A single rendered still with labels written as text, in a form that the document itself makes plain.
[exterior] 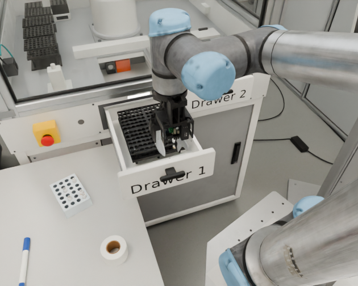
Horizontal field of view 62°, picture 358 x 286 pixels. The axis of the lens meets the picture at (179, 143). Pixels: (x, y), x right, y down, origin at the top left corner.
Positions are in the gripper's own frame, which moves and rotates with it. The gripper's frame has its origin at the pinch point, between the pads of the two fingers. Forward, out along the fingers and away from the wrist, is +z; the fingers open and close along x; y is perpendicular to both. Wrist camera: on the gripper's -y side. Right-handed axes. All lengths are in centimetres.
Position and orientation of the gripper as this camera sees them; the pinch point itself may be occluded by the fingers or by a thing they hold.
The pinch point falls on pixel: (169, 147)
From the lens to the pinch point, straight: 78.8
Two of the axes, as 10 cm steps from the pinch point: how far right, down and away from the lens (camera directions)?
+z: 0.0, 7.2, 7.0
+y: 3.4, 6.6, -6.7
